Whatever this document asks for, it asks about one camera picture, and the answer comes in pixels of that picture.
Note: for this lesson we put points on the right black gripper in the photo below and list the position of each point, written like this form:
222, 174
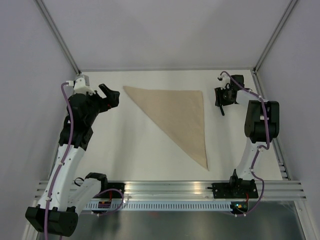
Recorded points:
220, 101

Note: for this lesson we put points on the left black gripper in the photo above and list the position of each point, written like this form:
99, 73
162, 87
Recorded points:
105, 106

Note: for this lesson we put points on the gold knife black handle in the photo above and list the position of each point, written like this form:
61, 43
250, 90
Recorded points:
221, 110

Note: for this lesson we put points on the beige cloth napkin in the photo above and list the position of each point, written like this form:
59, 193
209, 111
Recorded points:
178, 113

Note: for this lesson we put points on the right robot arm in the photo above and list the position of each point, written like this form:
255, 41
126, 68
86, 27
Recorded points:
261, 125

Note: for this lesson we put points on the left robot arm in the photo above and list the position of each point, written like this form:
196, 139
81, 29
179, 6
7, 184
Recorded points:
57, 211

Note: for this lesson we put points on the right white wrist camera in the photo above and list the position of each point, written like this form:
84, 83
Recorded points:
224, 80

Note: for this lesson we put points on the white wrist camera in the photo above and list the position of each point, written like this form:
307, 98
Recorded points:
81, 85
224, 80

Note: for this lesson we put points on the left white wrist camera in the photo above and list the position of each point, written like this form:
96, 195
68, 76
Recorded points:
81, 85

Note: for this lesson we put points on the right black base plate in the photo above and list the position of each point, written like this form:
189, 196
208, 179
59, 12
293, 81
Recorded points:
226, 190

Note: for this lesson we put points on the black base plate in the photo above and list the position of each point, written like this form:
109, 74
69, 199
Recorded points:
226, 190
120, 186

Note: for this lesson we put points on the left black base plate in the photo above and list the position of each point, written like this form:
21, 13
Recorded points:
120, 186

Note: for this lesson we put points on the left aluminium frame post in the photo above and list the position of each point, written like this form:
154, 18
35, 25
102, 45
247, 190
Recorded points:
57, 35

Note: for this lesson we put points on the aluminium frame post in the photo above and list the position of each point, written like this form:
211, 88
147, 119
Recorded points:
57, 35
275, 34

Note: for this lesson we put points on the aluminium mounting rail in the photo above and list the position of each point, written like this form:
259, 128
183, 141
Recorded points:
274, 190

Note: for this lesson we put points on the white slotted cable duct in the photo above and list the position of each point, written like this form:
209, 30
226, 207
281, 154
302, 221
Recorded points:
224, 206

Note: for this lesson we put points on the right aluminium frame post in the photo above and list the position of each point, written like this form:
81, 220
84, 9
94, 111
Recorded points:
275, 34

